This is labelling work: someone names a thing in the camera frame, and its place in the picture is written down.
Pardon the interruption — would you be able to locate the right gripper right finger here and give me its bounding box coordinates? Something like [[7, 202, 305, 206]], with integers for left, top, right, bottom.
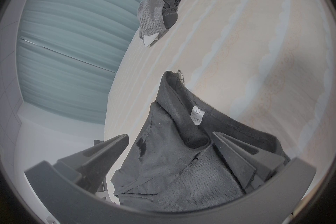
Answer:
[[211, 132, 285, 190]]

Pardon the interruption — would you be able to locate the blue-green curtain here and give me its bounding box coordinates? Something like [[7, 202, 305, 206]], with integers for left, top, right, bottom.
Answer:
[[16, 39, 118, 127], [18, 0, 158, 74]]

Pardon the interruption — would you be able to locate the black T-shirt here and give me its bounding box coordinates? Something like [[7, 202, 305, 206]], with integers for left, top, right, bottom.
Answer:
[[110, 69, 292, 212]]

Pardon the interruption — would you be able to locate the black chest of drawers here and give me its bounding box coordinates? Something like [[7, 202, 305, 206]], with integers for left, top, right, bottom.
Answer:
[[93, 139, 118, 204]]

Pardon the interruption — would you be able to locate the bed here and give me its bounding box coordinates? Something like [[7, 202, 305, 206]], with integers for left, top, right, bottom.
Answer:
[[104, 0, 334, 209]]

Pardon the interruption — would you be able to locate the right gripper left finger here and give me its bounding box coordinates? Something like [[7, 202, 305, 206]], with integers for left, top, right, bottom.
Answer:
[[54, 134, 130, 189]]

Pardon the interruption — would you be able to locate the pile of clothes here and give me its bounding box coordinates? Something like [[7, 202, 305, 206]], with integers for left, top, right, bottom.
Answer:
[[137, 0, 223, 48]]

